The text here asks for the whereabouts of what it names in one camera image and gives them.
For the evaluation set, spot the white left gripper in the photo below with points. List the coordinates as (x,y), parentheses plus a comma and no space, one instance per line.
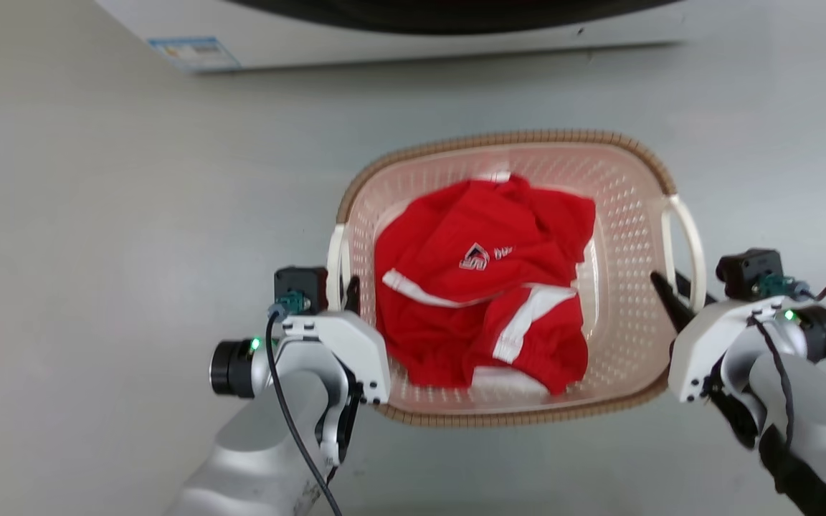
(355,347)

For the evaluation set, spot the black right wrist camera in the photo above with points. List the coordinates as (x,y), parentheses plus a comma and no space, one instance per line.
(746,271)

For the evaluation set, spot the white washing machine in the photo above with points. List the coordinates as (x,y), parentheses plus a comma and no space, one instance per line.
(413,44)

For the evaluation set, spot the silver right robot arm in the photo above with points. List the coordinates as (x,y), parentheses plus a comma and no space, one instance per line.
(825,423)

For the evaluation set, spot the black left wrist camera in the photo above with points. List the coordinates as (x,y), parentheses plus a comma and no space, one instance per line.
(300,283)

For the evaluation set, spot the beige plastic laundry basket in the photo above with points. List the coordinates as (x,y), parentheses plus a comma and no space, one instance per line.
(621,215)

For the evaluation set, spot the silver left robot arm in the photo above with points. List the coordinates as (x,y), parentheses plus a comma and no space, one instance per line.
(262,444)

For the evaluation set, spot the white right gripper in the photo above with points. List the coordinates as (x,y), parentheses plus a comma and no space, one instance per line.
(700,344)

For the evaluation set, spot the blue white label sticker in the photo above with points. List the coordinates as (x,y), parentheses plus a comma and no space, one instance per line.
(194,53)

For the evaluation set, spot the dark washing machine door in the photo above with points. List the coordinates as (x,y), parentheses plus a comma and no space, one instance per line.
(449,16)

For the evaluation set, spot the red white sports garment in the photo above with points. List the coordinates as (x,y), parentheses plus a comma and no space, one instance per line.
(481,287)

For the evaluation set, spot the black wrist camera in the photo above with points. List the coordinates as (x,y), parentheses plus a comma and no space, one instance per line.
(746,271)
(300,283)

